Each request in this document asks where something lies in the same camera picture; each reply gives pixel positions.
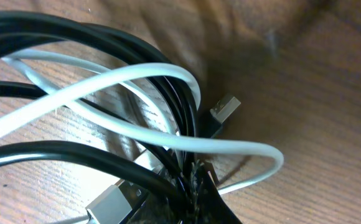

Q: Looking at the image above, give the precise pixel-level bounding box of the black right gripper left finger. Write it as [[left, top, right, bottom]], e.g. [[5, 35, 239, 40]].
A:
[[127, 174, 196, 224]]

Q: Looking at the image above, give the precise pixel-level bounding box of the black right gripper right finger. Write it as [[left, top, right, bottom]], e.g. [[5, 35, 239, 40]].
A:
[[195, 163, 241, 224]]

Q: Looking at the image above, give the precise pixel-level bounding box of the white USB cable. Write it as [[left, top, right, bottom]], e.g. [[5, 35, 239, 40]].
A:
[[0, 48, 284, 224]]

